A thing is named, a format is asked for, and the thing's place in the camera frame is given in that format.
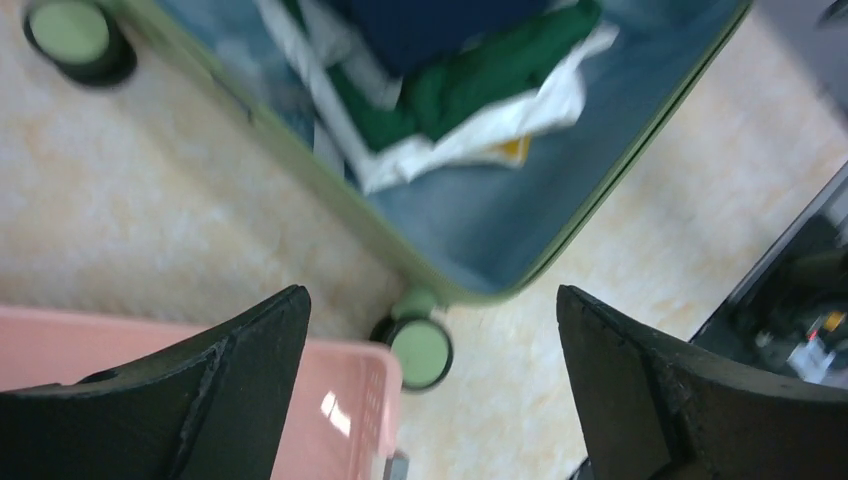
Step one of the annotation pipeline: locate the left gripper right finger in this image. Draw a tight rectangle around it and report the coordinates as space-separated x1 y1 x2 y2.
556 286 847 479

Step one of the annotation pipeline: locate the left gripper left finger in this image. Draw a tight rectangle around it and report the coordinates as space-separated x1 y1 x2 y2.
1 285 311 479

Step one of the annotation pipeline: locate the yellow patterned garment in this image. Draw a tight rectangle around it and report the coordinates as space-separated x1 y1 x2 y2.
488 136 533 168

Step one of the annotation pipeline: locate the pink plastic basket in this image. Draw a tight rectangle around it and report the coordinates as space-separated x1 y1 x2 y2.
1 306 402 479

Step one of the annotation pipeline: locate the white folded garment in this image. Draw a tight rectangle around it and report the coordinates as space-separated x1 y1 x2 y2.
257 1 618 194

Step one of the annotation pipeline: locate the navy blue garment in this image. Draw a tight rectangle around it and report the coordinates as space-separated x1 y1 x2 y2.
327 0 550 76

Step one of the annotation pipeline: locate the green folded garment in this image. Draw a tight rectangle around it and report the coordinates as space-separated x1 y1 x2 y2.
326 1 602 151

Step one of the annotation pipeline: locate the green hard-shell suitcase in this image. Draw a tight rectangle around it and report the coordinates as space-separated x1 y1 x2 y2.
23 0 753 393

